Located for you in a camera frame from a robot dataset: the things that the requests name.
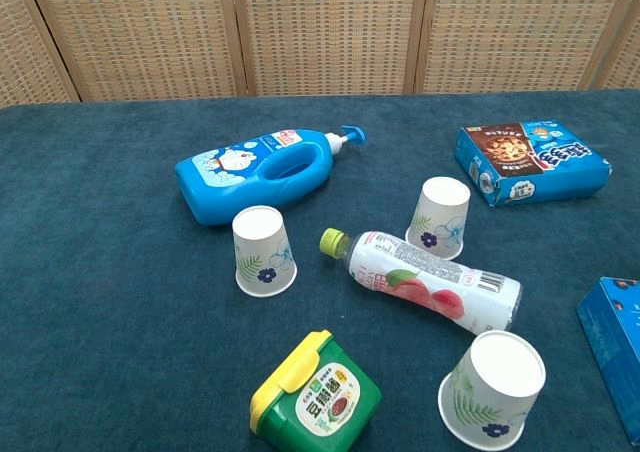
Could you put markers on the green tub yellow lid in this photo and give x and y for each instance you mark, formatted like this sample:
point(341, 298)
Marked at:
point(362, 387)

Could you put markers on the blue pump detergent bottle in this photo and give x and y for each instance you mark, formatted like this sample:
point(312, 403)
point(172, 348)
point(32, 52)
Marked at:
point(225, 187)

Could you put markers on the white peach drink bottle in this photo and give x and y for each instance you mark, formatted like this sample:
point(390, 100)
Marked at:
point(425, 282)

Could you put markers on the teal table cloth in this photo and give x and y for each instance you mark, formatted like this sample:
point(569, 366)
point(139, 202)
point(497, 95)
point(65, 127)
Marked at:
point(100, 272)

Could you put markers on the blue chocolate chip cookie box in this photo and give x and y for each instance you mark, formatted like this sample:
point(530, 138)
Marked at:
point(615, 342)

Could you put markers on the blue cookie box brown panel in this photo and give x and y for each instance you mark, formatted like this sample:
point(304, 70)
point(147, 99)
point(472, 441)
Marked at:
point(550, 184)

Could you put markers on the woven rattan folding screen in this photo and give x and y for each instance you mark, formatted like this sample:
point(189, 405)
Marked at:
point(325, 32)

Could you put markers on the white floral paper cup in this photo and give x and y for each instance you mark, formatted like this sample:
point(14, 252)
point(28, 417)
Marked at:
point(262, 257)
point(490, 377)
point(440, 212)

